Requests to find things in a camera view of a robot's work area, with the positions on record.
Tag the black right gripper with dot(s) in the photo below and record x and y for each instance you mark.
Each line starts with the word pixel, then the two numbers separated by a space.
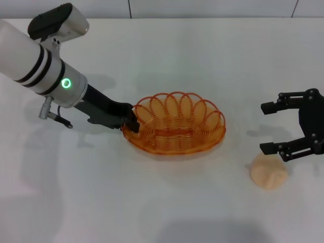
pixel 312 116

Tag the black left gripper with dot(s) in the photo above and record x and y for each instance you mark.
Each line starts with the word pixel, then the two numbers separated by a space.
pixel 101 111

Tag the orange woven plastic basket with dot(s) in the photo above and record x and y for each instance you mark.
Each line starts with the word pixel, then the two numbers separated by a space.
pixel 177 136

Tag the pale beige bread roll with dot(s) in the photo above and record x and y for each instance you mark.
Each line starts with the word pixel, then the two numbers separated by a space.
pixel 268 172

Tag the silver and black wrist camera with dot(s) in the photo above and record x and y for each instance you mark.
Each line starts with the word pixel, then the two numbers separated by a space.
pixel 63 22

